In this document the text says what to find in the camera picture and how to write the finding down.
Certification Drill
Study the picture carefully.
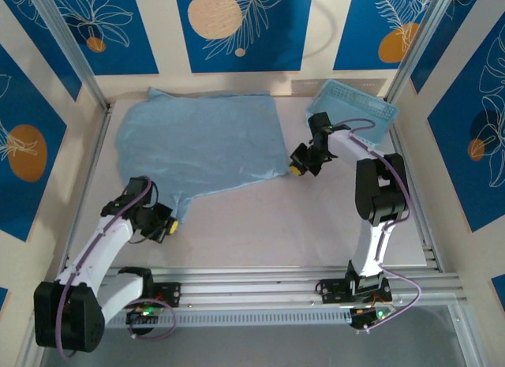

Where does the aluminium frame post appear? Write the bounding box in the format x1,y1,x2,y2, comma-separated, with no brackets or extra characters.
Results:
382,0,455,106
29,0,111,111

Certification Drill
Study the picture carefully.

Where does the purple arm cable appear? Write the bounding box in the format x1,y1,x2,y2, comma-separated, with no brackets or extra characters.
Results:
335,118,424,335
54,176,178,359

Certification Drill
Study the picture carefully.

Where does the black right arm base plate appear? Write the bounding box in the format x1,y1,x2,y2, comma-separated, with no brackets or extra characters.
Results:
320,278,394,305

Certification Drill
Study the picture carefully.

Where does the light blue t-shirt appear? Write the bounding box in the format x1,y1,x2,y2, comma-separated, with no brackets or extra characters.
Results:
117,86,292,225

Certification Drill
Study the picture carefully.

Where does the left circuit board green light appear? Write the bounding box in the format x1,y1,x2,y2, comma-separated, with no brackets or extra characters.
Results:
125,306,163,325

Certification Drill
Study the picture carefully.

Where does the circuit board green light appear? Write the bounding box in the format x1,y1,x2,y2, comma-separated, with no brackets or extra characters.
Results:
125,306,163,325
350,303,395,331

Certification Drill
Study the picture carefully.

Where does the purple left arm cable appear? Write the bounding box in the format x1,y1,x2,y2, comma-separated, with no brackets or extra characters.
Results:
54,176,178,359

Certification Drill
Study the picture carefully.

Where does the right circuit board green light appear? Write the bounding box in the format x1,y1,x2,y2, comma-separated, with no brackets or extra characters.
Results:
350,303,395,331

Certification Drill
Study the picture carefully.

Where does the aluminium cross rail beam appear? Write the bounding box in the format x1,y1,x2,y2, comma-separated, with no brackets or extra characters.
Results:
58,266,469,313

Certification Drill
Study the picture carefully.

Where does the blue floral wall panel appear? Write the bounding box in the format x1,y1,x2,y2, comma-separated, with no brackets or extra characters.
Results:
333,0,439,72
50,0,159,76
0,45,69,242
174,0,313,73
427,25,505,234

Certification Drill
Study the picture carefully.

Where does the blue plastic lattice basket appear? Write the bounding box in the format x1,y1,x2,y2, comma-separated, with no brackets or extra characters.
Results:
306,79,400,147

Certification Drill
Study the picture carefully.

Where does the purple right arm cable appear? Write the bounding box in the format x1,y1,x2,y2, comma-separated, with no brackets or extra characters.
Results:
335,118,424,335

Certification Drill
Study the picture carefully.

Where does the grey slotted cable duct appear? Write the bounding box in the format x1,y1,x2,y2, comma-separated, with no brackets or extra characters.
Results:
104,310,356,329

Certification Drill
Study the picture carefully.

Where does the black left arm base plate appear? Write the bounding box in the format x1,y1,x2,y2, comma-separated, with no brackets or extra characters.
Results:
149,282,181,309

